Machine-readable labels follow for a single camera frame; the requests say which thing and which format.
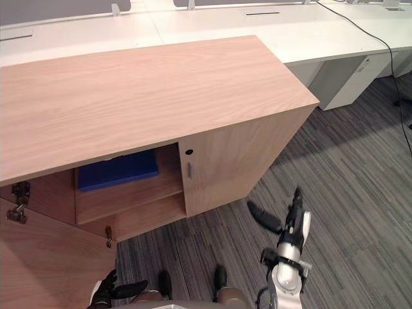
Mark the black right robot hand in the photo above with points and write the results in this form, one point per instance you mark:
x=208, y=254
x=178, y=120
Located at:
x=294, y=227

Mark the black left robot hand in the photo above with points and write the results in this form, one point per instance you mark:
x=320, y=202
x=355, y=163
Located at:
x=104, y=291

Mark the wooden cabinet door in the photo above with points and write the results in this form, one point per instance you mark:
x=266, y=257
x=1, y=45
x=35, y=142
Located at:
x=231, y=161
x=48, y=257

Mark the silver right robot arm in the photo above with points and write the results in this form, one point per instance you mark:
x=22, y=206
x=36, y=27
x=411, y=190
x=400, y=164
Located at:
x=286, y=277

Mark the metal door hinge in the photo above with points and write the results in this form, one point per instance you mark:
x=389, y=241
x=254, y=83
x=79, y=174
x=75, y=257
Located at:
x=20, y=193
x=109, y=237

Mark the flat blue folder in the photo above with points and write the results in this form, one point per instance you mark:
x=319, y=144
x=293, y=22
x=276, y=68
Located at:
x=119, y=174

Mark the black round door lock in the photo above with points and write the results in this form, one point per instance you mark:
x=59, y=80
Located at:
x=189, y=152

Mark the white office desk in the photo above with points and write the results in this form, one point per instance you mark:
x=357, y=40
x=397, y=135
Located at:
x=80, y=38
x=392, y=22
x=305, y=35

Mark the wooden office cabinet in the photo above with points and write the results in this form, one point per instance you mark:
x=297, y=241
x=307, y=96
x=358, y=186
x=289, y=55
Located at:
x=128, y=96

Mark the silver left robot leg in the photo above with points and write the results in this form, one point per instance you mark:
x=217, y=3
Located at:
x=151, y=294

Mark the silver robot leg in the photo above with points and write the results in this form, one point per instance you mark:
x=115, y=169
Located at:
x=230, y=297
x=151, y=294

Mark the dark left robot foot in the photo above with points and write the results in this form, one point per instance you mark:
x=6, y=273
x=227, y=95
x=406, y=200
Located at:
x=165, y=283

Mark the dark robot foot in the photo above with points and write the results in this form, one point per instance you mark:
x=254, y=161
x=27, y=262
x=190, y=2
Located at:
x=165, y=283
x=220, y=278

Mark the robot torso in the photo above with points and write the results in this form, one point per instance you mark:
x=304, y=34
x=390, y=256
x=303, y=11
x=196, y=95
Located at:
x=167, y=304

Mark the dark right robot foot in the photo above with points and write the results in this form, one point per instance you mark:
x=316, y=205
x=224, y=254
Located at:
x=220, y=278

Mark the silver right robot leg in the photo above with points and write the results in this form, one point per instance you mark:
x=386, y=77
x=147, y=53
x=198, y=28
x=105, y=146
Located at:
x=230, y=297

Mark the grey desk divider screen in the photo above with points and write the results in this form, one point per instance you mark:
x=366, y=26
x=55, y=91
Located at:
x=241, y=2
x=48, y=9

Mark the white screen bracket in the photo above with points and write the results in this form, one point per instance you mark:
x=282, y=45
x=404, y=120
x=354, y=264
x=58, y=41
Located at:
x=191, y=4
x=115, y=9

